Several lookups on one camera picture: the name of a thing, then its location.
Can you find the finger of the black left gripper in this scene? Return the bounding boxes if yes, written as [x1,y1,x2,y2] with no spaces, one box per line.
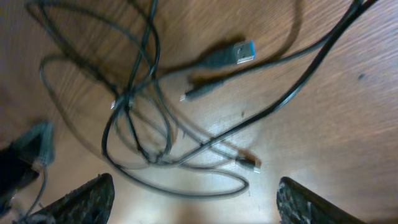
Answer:
[1,121,55,215]

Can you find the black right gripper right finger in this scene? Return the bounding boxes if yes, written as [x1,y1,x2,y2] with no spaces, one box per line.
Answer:
[276,177,364,224]

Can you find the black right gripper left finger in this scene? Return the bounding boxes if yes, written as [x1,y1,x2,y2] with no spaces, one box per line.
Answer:
[16,173,115,224]

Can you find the black USB-A cable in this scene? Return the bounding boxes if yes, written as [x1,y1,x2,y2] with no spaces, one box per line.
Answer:
[24,0,379,202]

